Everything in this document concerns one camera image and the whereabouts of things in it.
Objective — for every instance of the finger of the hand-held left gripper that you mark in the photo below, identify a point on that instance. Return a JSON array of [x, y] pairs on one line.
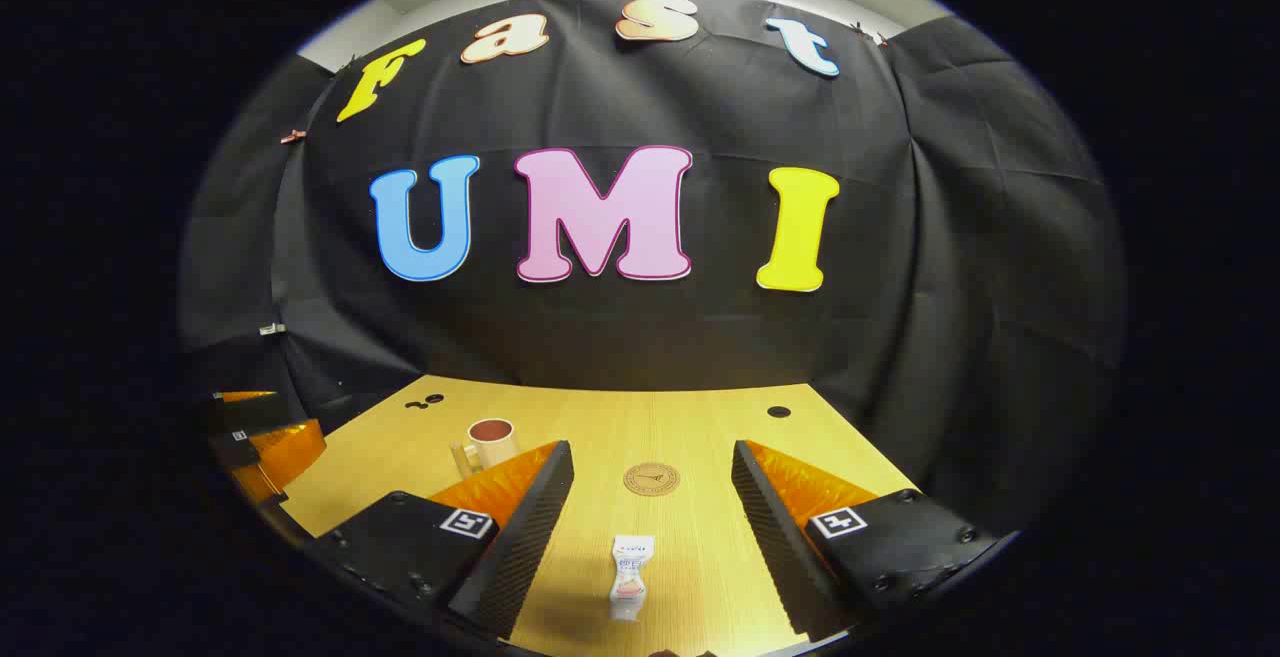
[[245, 415], [285, 457]]

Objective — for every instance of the orange cloth clip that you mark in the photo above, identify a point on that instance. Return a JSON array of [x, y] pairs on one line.
[[292, 136]]

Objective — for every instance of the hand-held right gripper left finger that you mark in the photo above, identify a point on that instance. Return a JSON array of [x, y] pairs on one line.
[[520, 537]]

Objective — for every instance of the black backdrop cloth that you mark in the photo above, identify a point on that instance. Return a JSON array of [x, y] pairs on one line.
[[650, 337]]

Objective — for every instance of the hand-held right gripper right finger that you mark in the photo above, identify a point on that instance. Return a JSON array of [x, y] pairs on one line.
[[775, 537]]

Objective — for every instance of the wooden desktop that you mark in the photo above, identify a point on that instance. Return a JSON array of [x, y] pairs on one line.
[[690, 537]]

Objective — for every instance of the beige cup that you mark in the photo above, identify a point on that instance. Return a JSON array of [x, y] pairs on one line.
[[495, 449]]

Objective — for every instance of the white toothpaste tube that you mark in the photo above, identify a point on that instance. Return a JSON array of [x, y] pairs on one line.
[[631, 567]]

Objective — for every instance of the small black desk grommet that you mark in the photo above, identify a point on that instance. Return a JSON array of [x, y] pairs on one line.
[[432, 399]]

